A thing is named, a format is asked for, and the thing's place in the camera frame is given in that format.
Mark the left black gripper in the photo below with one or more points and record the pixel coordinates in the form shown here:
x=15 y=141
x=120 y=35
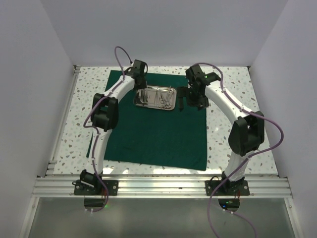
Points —
x=143 y=86

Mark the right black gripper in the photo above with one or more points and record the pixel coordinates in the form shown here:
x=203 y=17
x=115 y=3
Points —
x=202 y=102

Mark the green surgical cloth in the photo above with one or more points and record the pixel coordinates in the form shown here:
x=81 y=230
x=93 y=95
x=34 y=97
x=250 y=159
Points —
x=158 y=137

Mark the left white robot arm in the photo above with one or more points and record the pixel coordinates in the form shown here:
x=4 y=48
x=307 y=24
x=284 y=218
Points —
x=103 y=118

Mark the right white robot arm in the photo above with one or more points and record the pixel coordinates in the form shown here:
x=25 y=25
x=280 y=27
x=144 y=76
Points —
x=247 y=132

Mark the steel surgical scissors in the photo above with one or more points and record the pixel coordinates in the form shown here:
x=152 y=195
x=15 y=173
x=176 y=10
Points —
x=165 y=104

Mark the steel forceps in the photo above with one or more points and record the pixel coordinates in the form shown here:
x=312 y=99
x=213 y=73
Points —
x=157 y=100

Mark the steel instrument tray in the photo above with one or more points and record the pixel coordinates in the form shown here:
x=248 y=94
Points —
x=137 y=101

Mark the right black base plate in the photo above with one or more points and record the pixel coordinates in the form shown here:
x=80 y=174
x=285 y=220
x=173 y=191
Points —
x=244 y=189

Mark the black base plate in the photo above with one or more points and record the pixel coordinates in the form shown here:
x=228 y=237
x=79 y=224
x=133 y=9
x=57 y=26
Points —
x=244 y=189
x=109 y=187

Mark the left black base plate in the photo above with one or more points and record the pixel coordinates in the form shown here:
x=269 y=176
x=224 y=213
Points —
x=109 y=187

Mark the aluminium mounting rail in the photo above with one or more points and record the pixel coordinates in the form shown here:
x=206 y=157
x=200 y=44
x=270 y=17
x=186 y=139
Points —
x=162 y=186

